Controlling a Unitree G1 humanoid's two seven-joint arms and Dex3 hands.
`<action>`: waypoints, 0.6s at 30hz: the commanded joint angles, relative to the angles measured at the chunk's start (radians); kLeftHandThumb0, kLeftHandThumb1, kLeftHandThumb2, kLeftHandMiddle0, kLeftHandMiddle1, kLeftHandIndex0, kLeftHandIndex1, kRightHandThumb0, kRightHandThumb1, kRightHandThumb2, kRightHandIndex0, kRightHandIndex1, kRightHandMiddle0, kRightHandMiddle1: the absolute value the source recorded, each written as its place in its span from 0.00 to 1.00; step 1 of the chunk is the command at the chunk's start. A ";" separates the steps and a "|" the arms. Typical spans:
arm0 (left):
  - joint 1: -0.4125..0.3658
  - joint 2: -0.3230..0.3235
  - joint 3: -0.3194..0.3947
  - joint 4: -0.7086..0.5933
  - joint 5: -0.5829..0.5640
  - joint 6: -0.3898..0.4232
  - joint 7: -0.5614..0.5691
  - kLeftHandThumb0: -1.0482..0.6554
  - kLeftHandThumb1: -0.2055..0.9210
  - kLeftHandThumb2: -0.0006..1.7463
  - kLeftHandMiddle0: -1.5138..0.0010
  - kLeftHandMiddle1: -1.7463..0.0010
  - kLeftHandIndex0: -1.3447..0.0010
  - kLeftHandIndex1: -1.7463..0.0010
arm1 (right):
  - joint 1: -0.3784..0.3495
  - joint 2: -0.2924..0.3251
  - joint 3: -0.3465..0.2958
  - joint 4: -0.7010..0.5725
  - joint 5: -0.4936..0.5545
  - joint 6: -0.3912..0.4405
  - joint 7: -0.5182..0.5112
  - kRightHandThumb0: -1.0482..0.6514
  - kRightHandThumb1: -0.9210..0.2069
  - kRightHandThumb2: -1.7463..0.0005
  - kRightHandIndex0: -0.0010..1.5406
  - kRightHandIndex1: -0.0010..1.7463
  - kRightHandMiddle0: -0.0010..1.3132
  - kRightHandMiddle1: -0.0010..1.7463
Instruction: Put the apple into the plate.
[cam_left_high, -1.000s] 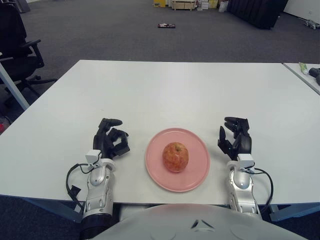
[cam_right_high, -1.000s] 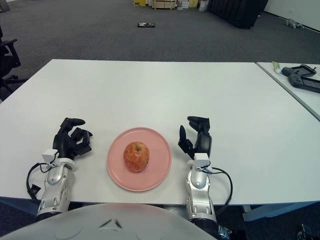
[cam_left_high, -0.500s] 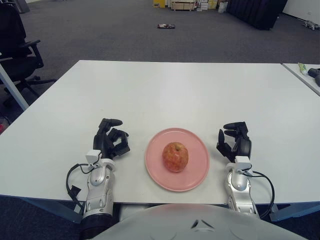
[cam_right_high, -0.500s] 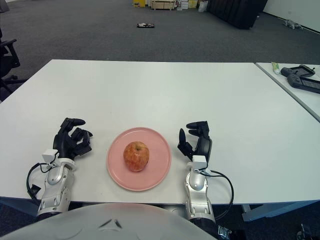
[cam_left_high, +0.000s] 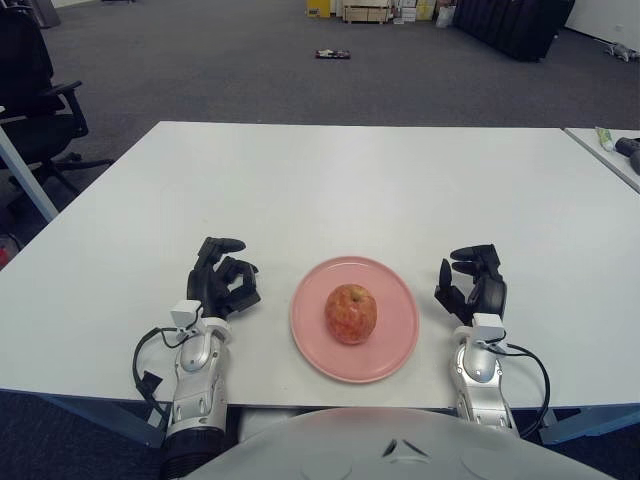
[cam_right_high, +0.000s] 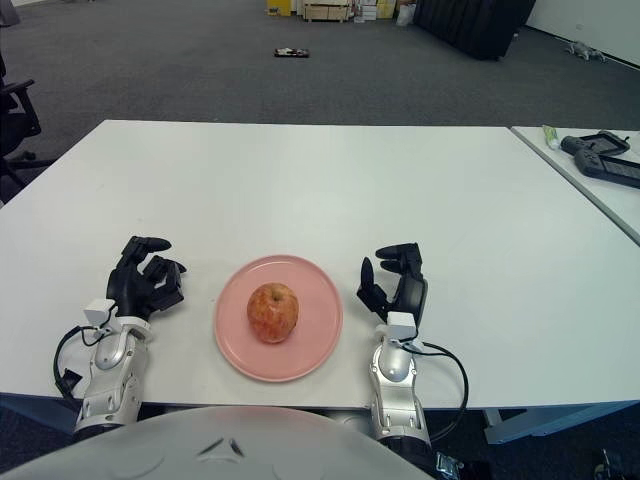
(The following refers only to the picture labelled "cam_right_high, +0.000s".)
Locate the blue metal table frame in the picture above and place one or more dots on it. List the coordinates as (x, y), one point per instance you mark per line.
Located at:
(525, 425)

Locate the grey robot dog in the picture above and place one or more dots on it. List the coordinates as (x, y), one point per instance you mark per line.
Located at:
(585, 51)

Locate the white plastic bag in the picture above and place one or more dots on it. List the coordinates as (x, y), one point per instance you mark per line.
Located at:
(406, 15)

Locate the wooden crate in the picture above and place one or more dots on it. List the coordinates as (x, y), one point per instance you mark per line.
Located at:
(325, 10)

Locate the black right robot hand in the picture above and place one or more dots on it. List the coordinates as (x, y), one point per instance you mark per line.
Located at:
(412, 295)

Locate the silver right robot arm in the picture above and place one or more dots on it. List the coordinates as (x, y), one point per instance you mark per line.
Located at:
(395, 370)

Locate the black handheld controller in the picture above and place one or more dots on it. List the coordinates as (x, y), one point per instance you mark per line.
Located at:
(607, 168)
(597, 142)

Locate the black curtain partition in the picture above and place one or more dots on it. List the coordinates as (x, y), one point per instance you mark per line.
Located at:
(475, 25)

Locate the green white tube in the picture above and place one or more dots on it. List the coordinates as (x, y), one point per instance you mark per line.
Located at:
(550, 136)

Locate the pink round plate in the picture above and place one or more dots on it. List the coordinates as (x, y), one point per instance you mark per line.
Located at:
(320, 340)

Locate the grey robot torso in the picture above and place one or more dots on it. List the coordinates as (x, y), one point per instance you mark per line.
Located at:
(200, 450)

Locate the flat black tray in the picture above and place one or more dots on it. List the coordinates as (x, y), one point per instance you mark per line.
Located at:
(292, 52)

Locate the stack of white boxes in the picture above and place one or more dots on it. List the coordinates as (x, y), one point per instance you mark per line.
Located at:
(372, 10)

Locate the red apple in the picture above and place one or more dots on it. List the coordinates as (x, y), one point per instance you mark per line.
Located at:
(272, 312)

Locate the black office chair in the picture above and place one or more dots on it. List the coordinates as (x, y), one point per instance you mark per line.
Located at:
(15, 125)

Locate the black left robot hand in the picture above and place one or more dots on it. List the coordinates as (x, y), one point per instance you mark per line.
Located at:
(125, 290)

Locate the yellow cardboard box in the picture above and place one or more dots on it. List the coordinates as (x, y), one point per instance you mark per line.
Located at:
(279, 7)

